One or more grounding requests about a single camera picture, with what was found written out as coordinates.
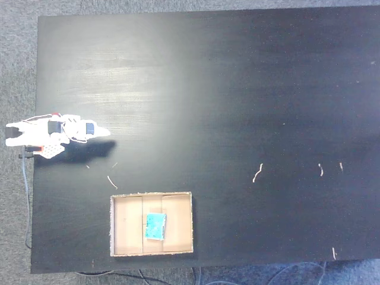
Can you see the green and white block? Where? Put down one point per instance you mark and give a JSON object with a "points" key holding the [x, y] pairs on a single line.
{"points": [[155, 226]]}

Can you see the shallow cardboard box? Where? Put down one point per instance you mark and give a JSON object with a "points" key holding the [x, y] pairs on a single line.
{"points": [[178, 225]]}

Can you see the long thin cardboard scrap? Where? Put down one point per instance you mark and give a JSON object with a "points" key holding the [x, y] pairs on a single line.
{"points": [[112, 181]]}

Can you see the orange table clamp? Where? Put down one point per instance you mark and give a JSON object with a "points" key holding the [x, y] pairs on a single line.
{"points": [[35, 148]]}

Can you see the curved cardboard scrap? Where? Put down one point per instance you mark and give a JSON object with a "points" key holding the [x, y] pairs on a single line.
{"points": [[257, 173]]}

